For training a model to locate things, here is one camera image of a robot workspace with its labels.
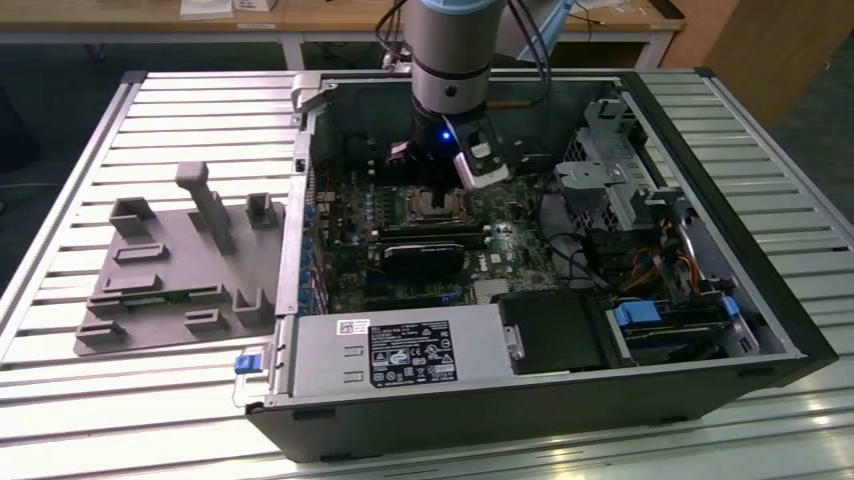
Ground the silver power supply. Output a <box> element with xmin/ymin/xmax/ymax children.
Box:
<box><xmin>286</xmin><ymin>304</ymin><xmax>520</xmax><ymax>399</ymax></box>

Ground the hard disk in blue carrier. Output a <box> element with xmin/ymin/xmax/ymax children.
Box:
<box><xmin>606</xmin><ymin>294</ymin><xmax>762</xmax><ymax>366</ymax></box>

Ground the black graphics card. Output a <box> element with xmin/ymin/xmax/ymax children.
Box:
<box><xmin>379</xmin><ymin>242</ymin><xmax>466</xmax><ymax>276</ymax></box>

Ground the grey parts rack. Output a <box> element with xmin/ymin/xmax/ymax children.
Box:
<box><xmin>71</xmin><ymin>162</ymin><xmax>289</xmax><ymax>357</ymax></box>

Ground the coloured wire bundle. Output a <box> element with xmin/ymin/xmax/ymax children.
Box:
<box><xmin>624</xmin><ymin>217</ymin><xmax>706</xmax><ymax>304</ymax></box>

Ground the metal drive cage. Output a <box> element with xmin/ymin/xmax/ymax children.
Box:
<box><xmin>553</xmin><ymin>99</ymin><xmax>689</xmax><ymax>231</ymax></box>

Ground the black camera cable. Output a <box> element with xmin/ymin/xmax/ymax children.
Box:
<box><xmin>485</xmin><ymin>0</ymin><xmax>554</xmax><ymax>109</ymax></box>

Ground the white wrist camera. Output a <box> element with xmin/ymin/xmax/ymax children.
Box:
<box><xmin>453</xmin><ymin>127</ymin><xmax>513</xmax><ymax>190</ymax></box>

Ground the black RAM stick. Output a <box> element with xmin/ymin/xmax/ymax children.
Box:
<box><xmin>384</xmin><ymin>223</ymin><xmax>484</xmax><ymax>234</ymax></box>

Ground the black looped wire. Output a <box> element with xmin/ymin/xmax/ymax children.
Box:
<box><xmin>545</xmin><ymin>232</ymin><xmax>620</xmax><ymax>294</ymax></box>

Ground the green motherboard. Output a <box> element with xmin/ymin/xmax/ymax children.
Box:
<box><xmin>313</xmin><ymin>164</ymin><xmax>602</xmax><ymax>314</ymax></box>

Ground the black drive box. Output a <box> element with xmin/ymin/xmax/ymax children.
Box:
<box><xmin>497</xmin><ymin>292</ymin><xmax>629</xmax><ymax>376</ymax></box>

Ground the wooden desk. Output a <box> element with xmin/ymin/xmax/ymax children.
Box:
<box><xmin>0</xmin><ymin>0</ymin><xmax>689</xmax><ymax>71</ymax></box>

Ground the wooden cabinet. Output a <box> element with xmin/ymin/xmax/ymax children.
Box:
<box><xmin>664</xmin><ymin>0</ymin><xmax>854</xmax><ymax>129</ymax></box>

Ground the CPU socket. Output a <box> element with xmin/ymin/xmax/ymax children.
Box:
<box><xmin>397</xmin><ymin>183</ymin><xmax>474</xmax><ymax>225</ymax></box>

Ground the black open PC case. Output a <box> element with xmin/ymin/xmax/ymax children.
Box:
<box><xmin>243</xmin><ymin>67</ymin><xmax>841</xmax><ymax>464</ymax></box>

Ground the silver CPU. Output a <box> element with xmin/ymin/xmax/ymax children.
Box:
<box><xmin>413</xmin><ymin>192</ymin><xmax>462</xmax><ymax>216</ymax></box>

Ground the white box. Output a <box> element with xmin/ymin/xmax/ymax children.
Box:
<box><xmin>179</xmin><ymin>0</ymin><xmax>235</xmax><ymax>21</ymax></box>

